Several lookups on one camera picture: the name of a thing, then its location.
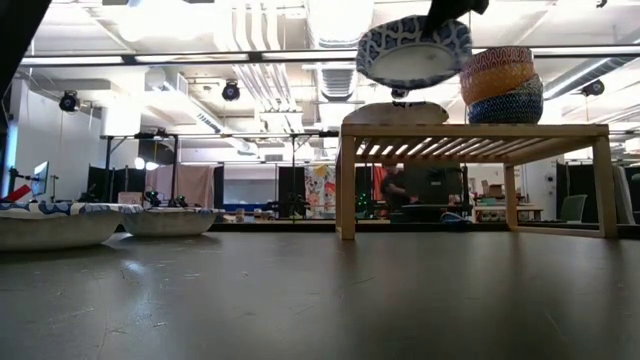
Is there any beige curtain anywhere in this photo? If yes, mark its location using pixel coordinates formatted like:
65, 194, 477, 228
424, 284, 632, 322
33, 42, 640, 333
147, 163, 216, 209

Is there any cardboard box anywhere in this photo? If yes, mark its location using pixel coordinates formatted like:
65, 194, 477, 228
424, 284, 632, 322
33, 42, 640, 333
482, 179, 506, 199

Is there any red cloth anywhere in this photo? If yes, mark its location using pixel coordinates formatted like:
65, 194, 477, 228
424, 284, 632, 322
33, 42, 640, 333
372, 164, 389, 201

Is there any black partition panel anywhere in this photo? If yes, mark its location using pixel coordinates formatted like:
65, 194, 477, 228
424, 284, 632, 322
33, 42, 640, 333
278, 165, 307, 217
555, 162, 597, 224
87, 165, 146, 204

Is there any black overhead frame bar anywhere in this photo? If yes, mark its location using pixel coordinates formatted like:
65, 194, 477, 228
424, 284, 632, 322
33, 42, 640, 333
19, 47, 640, 66

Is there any wooden slatted shelf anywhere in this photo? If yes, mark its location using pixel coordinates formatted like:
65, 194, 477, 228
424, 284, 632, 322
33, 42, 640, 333
335, 122, 619, 242

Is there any red angled panel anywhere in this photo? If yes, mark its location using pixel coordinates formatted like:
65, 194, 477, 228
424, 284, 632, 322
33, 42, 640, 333
2, 183, 32, 204

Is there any grey office chair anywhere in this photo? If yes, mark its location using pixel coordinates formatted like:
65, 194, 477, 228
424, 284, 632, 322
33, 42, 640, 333
559, 193, 589, 224

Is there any floral curtain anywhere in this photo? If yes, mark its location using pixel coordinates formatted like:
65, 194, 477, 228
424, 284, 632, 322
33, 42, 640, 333
304, 164, 337, 219

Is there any black desk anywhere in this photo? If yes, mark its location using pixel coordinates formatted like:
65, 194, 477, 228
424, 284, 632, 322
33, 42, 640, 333
399, 201, 474, 224

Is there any dark blue geometric bowl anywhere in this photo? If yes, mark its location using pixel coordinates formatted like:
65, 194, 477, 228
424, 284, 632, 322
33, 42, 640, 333
466, 74, 545, 125

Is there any small computer monitor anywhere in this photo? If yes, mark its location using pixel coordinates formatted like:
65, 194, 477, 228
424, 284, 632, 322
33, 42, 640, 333
30, 160, 50, 197

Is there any wooden table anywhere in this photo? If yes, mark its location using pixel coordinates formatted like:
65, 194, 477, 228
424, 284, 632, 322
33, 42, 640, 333
472, 202, 544, 224

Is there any orange patterned bowl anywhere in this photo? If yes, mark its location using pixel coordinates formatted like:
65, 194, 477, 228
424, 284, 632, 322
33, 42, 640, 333
460, 61, 539, 107

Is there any blue white patterned plate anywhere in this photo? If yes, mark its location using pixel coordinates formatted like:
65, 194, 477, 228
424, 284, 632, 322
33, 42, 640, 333
355, 14, 474, 92
341, 101, 450, 126
121, 206, 227, 238
0, 201, 145, 252

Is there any black metal frame stand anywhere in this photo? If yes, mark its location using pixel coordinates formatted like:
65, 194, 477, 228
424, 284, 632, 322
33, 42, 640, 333
99, 129, 341, 221

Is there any pink wavy pattern bowl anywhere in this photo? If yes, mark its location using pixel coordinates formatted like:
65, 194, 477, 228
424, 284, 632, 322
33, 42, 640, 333
458, 46, 535, 84

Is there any white ceiling duct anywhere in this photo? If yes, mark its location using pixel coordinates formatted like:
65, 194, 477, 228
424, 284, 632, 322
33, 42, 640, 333
304, 0, 376, 49

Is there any white curtain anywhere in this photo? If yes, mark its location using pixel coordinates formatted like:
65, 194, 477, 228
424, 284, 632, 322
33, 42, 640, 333
612, 164, 636, 225

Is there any black monitor back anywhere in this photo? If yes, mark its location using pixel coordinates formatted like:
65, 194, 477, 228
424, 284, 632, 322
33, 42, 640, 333
409, 164, 466, 205

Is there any person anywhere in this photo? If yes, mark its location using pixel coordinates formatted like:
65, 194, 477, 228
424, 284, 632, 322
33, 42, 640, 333
380, 160, 420, 215

